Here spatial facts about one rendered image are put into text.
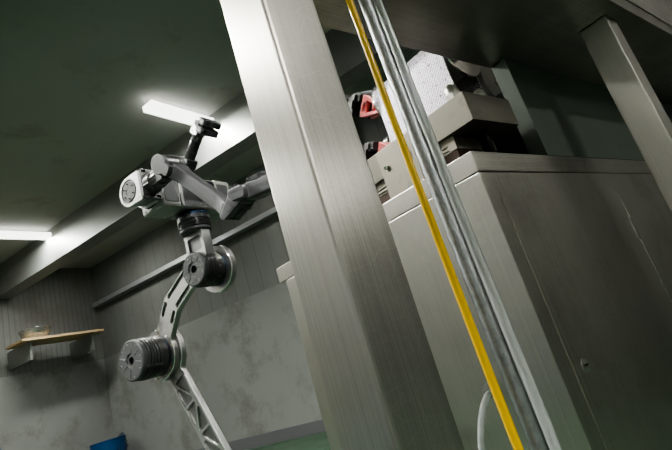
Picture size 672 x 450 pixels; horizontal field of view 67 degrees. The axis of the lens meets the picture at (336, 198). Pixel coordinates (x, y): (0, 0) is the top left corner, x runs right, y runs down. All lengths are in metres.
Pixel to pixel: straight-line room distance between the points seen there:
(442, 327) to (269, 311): 5.01
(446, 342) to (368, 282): 0.62
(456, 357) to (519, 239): 0.24
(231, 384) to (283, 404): 0.79
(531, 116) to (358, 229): 0.83
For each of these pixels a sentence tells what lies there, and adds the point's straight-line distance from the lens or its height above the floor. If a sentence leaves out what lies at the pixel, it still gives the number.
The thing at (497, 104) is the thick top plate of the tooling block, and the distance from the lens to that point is 1.08.
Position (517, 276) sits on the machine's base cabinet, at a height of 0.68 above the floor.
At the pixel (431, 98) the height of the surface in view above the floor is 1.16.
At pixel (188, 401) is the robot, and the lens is 2.46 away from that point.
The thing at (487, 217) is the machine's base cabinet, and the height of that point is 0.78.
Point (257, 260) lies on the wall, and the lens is 6.03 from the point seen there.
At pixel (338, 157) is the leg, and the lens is 0.39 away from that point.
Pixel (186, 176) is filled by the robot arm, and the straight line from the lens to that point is 1.87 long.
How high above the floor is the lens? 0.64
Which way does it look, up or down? 17 degrees up
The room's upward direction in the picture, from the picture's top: 17 degrees counter-clockwise
